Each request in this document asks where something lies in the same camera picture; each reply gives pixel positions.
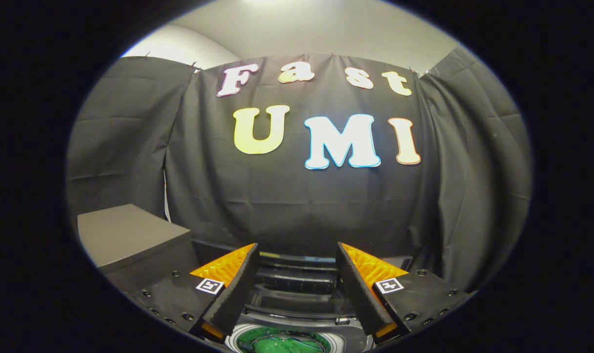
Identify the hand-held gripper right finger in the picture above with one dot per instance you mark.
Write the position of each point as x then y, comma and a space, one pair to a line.
360, 294

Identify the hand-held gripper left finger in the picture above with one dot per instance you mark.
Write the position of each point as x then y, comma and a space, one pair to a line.
231, 294

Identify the green polo shirt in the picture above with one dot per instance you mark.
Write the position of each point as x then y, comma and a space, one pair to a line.
277, 343

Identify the black backdrop cloth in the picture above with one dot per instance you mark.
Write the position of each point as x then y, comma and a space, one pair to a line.
297, 206

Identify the grey cabinet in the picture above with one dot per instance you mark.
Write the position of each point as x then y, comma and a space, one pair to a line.
125, 235

